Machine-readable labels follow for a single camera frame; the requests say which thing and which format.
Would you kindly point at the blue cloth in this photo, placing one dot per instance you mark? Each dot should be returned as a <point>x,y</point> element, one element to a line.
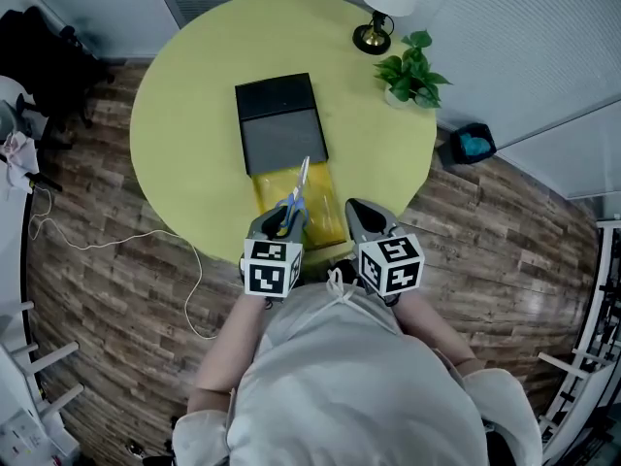
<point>474,144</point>

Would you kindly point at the person's right forearm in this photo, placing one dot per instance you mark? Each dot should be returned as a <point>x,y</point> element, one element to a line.
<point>427,328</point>

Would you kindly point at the white black metal rack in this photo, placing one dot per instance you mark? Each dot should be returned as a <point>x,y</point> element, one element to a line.
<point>597,357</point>

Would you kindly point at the white desk with legs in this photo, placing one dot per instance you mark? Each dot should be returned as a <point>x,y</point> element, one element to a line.
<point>19,425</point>

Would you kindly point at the yellow box tray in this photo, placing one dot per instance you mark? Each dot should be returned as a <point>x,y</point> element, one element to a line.
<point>281,129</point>

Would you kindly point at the black waste bin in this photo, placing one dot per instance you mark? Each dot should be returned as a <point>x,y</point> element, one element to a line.
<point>456,153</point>

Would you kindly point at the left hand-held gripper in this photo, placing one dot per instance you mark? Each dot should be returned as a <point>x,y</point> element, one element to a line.
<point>264,275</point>

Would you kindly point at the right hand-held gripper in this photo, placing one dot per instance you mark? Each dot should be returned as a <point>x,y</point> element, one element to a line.
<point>393,265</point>

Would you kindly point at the grey folding chair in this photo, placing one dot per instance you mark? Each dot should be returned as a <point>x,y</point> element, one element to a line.
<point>46,182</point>

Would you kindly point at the yellow-green round tablecloth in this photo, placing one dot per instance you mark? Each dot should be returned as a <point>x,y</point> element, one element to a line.
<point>194,139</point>

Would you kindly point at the person's white shirt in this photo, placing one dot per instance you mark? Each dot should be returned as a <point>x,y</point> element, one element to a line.
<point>349,386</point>

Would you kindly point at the person's left forearm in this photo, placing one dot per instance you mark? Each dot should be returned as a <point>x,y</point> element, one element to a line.
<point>233,342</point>

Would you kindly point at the black office chair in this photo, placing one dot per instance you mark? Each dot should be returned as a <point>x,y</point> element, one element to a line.
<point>43,56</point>

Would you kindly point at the green potted plant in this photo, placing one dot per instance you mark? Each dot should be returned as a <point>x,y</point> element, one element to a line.
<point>410,73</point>

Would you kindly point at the pink white cloth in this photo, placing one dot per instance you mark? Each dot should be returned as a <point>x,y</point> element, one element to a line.
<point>19,158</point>

